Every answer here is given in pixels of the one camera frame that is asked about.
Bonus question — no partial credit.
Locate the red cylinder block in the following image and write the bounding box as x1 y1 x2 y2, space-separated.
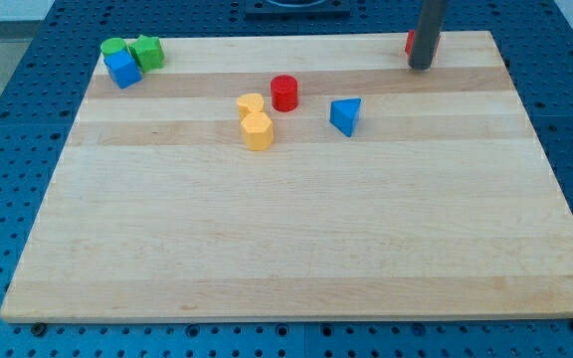
270 75 298 112

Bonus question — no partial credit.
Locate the wooden board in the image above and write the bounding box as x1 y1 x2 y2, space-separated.
0 31 573 324

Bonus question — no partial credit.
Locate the yellow hexagon block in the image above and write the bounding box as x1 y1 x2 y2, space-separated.
241 112 275 151

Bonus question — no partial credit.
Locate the yellow heart block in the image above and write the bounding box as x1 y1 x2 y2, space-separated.
236 92 265 120

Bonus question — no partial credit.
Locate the blue triangle block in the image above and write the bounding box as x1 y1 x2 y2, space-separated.
329 97 361 137

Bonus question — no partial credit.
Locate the green star block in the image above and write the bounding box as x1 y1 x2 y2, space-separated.
128 35 164 73

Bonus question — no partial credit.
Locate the red block behind rod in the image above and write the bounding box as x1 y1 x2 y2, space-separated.
405 29 441 57

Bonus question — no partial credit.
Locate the blue cube block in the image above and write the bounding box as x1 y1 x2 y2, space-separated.
103 50 142 89

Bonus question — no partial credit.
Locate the green cylinder block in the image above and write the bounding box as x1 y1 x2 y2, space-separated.
100 37 127 57

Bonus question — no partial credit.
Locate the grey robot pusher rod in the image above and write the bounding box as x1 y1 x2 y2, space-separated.
408 0 449 71

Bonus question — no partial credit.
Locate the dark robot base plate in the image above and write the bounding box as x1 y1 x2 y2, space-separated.
243 0 351 18

